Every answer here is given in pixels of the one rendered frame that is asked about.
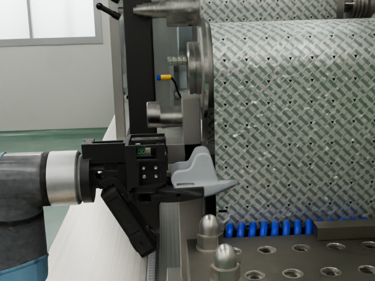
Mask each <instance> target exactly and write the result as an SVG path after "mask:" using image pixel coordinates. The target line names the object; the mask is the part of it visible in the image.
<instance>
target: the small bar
mask: <svg viewBox="0 0 375 281"><path fill-rule="evenodd" d="M313 234H314V236H315V237H316V239H317V240H338V239H362V238H375V219H361V220H335V221H314V222H313Z"/></svg>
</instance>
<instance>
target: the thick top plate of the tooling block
mask: <svg viewBox="0 0 375 281"><path fill-rule="evenodd" d="M223 244H229V245H231V246H232V247H233V248H234V250H235V252H236V253H237V263H239V264H240V270H241V278H242V281H375V238H362V239H338V240H317V239H316V237H315V236H314V234H301V235H275V236H250V237H236V238H223ZM196 245H197V239H187V240H186V252H187V281H209V279H210V277H211V276H210V266H211V265H212V264H213V256H214V253H202V252H200V251H198V250H197V249H196Z"/></svg>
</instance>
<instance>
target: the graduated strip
mask: <svg viewBox="0 0 375 281"><path fill-rule="evenodd" d="M156 235H157V242H156V244H157V250H156V251H154V252H153V253H151V254H149V255H148V256H147V265H146V280H145V281H158V280H159V255H160V234H156Z"/></svg>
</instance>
